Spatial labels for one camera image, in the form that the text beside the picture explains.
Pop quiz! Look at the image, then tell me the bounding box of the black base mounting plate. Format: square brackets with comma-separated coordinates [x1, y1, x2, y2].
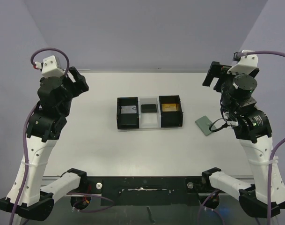
[60, 176, 227, 207]

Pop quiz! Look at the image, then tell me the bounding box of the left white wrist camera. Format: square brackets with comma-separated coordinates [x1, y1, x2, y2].
[41, 55, 64, 78]

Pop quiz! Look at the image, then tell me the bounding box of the black left bin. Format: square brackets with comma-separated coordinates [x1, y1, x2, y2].
[117, 97, 139, 130]

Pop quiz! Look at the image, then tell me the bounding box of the silver blue card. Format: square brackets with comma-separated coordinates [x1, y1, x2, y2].
[120, 105, 137, 114]

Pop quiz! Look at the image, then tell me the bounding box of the black card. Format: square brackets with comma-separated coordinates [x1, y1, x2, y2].
[141, 104, 157, 113]

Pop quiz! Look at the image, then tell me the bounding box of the gold card in bin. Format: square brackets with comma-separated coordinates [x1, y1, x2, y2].
[161, 103, 178, 112]

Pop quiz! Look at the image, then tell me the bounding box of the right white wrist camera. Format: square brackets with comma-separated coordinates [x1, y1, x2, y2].
[227, 50, 258, 75]

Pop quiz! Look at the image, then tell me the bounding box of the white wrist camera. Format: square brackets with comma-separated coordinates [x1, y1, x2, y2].
[227, 50, 258, 75]
[41, 55, 64, 78]

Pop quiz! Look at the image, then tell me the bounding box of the green leather card holder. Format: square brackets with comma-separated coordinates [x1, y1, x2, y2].
[195, 116, 212, 136]

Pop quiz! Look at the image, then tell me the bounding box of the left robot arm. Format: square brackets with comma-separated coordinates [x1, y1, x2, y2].
[0, 67, 89, 221]

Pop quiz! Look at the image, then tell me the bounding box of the white middle bin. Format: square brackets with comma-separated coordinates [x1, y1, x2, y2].
[138, 96, 161, 129]

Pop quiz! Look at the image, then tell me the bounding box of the black bin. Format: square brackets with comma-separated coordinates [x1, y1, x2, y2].
[159, 95, 183, 128]
[117, 97, 139, 130]

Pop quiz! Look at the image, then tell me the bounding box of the black right bin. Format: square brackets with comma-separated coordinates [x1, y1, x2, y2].
[159, 95, 183, 128]

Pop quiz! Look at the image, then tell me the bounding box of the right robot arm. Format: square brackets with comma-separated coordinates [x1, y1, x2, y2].
[202, 61, 285, 218]

